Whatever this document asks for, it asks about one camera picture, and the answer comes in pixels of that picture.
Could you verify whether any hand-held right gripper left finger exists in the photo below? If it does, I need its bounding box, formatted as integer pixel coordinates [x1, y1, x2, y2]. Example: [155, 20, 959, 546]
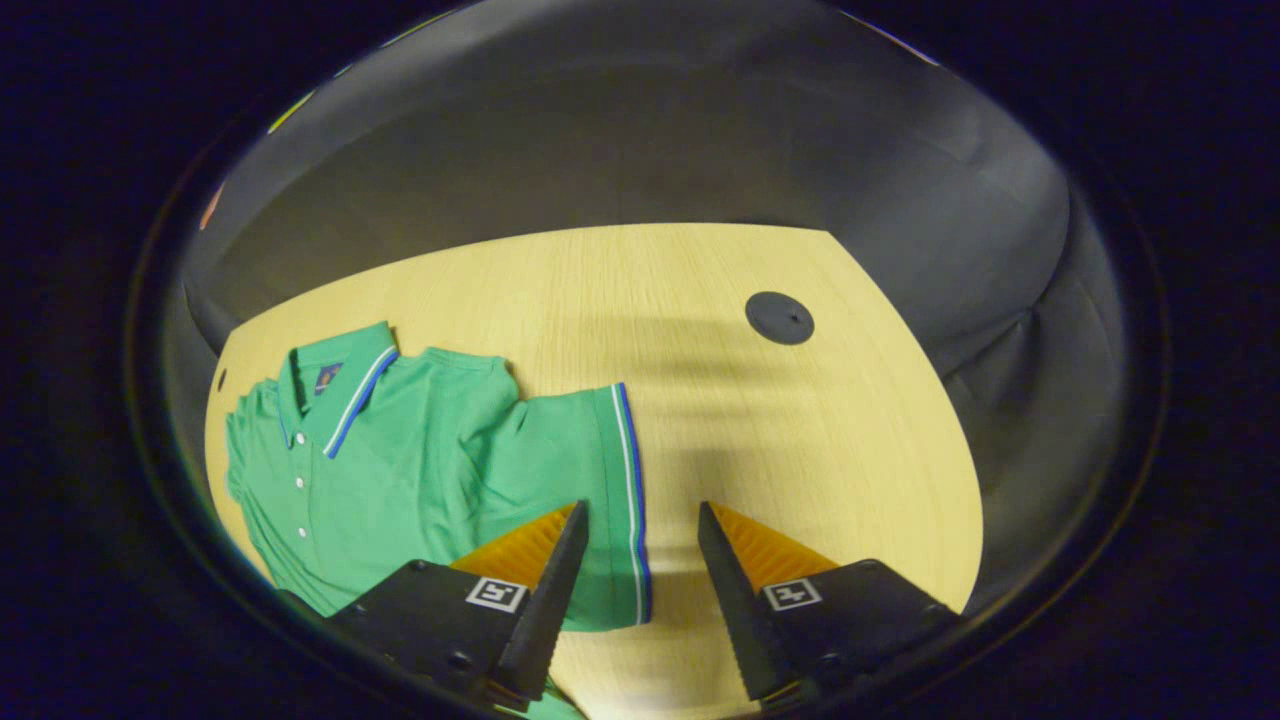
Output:
[325, 500, 591, 713]

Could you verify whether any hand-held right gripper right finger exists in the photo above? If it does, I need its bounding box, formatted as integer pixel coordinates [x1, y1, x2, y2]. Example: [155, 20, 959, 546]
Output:
[697, 500, 961, 713]

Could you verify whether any green T-shirt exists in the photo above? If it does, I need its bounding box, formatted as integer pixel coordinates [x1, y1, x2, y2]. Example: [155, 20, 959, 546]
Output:
[225, 320, 654, 720]

